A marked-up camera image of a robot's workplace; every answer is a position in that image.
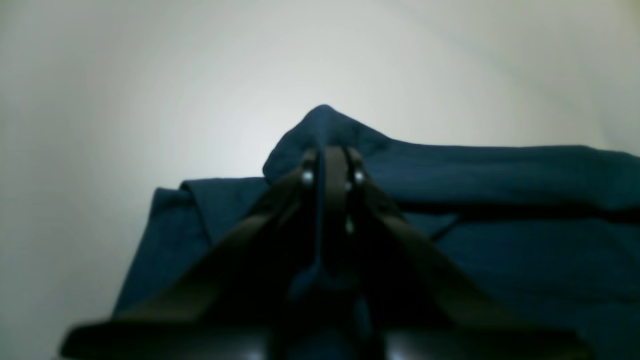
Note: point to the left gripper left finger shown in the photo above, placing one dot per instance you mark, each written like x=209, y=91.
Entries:
x=228, y=305

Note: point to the dark blue T-shirt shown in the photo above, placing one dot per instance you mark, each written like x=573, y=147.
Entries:
x=552, y=231

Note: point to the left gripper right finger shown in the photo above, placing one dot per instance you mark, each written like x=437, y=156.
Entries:
x=421, y=305

